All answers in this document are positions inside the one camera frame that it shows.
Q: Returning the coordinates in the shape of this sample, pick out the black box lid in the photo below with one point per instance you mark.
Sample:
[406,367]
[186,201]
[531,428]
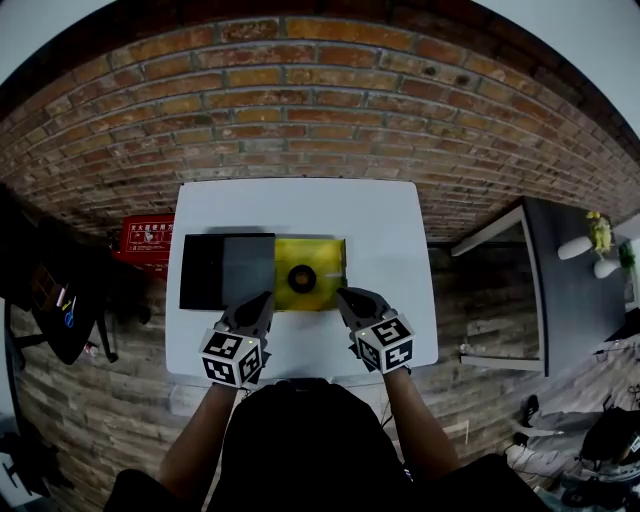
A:
[225,270]

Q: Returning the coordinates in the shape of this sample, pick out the blue scissors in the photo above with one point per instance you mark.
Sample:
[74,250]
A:
[69,315]

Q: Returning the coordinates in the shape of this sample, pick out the black tripod stand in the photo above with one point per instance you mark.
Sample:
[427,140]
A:
[30,465]

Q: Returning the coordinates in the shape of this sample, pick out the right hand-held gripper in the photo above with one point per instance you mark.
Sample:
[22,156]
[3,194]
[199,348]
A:
[387,340]

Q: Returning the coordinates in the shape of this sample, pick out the black chair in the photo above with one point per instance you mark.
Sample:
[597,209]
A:
[45,280]

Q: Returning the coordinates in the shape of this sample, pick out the white long vase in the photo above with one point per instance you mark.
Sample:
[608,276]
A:
[575,248]

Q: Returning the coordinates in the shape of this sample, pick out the green plant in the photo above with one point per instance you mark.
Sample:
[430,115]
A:
[627,256]

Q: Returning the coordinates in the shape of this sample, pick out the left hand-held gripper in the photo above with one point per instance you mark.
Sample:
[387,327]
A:
[231,350]

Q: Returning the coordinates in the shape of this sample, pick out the red cabinet box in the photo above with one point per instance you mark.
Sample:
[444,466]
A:
[147,240]

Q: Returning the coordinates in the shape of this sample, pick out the white desk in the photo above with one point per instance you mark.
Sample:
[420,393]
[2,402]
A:
[310,210]

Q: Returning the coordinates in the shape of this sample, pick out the white round vase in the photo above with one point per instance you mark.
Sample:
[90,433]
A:
[606,268]

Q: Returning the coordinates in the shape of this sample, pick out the person's right forearm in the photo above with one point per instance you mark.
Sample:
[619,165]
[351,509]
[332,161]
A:
[420,425]

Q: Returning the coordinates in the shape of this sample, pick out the yellow flowers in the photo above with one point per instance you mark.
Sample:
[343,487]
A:
[600,232]

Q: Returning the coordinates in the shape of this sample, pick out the black tape roll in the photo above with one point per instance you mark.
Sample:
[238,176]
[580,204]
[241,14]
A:
[301,278]

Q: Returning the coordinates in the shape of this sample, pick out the black bag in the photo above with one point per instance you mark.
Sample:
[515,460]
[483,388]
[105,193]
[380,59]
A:
[612,435]

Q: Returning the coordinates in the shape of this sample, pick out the person's left forearm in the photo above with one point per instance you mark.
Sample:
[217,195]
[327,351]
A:
[197,440]

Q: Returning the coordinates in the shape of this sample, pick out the person's black clothing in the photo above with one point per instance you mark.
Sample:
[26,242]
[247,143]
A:
[310,450]

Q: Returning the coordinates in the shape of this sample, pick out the yellow-lined box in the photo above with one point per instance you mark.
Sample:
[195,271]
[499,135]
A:
[320,255]

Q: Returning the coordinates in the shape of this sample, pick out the dark grey table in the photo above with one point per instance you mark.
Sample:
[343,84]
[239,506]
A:
[575,300]

